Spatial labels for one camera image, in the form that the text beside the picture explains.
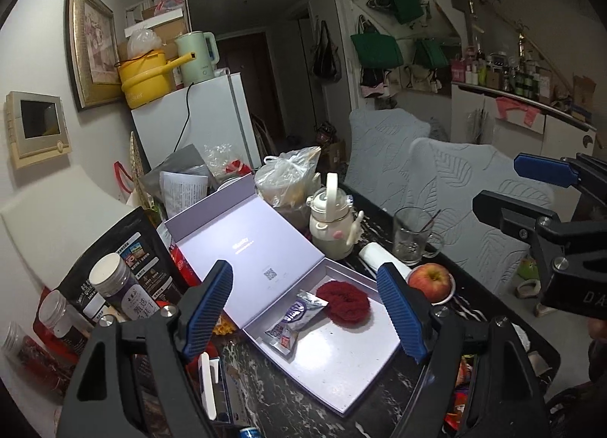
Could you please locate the yellow pot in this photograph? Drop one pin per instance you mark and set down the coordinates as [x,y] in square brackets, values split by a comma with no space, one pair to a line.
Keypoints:
[144,82]

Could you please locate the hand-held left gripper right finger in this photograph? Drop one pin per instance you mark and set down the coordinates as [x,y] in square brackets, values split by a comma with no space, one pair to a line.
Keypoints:
[400,310]

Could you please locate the small white dish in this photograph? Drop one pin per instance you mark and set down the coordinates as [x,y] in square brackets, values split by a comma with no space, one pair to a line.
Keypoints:
[449,294]

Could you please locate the pink cloth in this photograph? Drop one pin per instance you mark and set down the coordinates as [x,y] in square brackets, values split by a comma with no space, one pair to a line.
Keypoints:
[514,110]

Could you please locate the silver snack packet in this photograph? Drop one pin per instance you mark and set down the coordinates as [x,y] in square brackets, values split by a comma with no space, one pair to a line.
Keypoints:
[294,319]

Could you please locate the clear plastic jar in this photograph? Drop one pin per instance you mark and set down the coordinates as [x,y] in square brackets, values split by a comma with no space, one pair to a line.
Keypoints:
[57,312]
[28,352]

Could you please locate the white plastic gadget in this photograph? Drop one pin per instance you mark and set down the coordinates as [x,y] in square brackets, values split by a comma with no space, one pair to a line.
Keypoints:
[208,381]

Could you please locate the purple gift box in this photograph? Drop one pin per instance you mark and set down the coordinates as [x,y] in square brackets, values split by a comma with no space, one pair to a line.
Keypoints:
[265,238]

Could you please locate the gold framed picture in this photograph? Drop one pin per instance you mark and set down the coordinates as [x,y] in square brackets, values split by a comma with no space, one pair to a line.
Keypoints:
[92,39]

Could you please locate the black printed coffee bag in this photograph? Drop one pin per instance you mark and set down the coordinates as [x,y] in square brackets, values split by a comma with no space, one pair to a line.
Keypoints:
[137,248]

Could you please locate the colourful snack wrappers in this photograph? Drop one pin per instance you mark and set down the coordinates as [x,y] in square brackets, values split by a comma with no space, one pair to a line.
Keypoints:
[462,390]

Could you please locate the white printed paper sheet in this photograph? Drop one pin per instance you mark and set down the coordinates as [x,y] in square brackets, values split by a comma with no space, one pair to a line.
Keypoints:
[182,193]

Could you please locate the red apple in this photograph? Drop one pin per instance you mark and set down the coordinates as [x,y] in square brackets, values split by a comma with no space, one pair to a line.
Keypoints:
[429,279]

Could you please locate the row of cosmetic bottles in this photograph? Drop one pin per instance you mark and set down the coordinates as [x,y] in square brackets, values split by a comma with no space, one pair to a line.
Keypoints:
[502,72]

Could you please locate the dark wooden door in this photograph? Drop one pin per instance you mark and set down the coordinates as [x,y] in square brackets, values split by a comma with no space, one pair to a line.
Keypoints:
[246,72]

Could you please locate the small cardboard box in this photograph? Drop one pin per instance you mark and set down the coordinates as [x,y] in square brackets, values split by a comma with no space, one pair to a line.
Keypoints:
[583,91]

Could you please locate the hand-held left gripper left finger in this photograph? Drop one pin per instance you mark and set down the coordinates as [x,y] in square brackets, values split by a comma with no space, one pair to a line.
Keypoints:
[211,305]

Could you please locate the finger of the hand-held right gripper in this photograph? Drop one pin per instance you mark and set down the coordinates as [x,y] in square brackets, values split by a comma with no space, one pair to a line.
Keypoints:
[545,171]
[507,212]

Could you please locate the cream cartoon water bottle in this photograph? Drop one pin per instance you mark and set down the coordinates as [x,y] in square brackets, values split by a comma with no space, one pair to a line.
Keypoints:
[329,229]

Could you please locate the dark jar with white lid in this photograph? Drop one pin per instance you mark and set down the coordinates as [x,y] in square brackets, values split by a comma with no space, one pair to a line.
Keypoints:
[118,286]

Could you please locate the red fluffy scrunchie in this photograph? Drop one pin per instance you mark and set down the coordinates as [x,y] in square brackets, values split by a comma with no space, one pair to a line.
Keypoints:
[344,303]

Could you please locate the white cabinet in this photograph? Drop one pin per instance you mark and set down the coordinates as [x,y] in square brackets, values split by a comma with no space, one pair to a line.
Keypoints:
[559,129]

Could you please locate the stacked cardboard boxes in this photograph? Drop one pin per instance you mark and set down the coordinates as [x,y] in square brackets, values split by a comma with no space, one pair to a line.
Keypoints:
[161,20]

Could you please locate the woven straw fan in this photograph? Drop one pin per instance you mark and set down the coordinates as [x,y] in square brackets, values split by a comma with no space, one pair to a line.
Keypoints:
[137,158]

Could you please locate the black hanging bag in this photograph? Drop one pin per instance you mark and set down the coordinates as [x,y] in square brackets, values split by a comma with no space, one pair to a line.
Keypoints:
[326,58]

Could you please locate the grey mailer bag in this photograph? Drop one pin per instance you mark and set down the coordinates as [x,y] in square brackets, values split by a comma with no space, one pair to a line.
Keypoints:
[182,160]

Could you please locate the clear plastic food bag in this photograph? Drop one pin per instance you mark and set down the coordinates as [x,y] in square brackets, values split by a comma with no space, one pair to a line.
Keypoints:
[284,177]

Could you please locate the white refrigerator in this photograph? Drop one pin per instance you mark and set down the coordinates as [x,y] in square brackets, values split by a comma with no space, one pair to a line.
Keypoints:
[208,115]

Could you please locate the pale green electric kettle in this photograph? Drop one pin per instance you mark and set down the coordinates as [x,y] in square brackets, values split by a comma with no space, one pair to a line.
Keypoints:
[194,58]

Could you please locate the orange snack packet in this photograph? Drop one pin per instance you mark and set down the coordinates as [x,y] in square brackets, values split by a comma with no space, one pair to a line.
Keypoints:
[222,326]

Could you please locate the white paper towel roll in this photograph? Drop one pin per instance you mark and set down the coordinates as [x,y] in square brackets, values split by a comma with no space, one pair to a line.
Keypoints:
[374,253]

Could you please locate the beige wall intercom panel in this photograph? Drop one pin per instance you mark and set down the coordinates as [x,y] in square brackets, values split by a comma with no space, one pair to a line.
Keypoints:
[35,120]

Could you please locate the thin metal stirrer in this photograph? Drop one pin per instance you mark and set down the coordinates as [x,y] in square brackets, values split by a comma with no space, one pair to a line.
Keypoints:
[429,222]

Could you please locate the clear glass mug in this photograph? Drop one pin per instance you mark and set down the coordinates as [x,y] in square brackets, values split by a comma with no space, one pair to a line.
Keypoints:
[410,238]

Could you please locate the crumpled clear plastic wrap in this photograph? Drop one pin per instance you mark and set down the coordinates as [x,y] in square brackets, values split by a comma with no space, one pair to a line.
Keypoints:
[223,158]

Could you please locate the red container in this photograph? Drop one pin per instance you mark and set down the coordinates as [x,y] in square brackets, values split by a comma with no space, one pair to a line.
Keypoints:
[182,267]

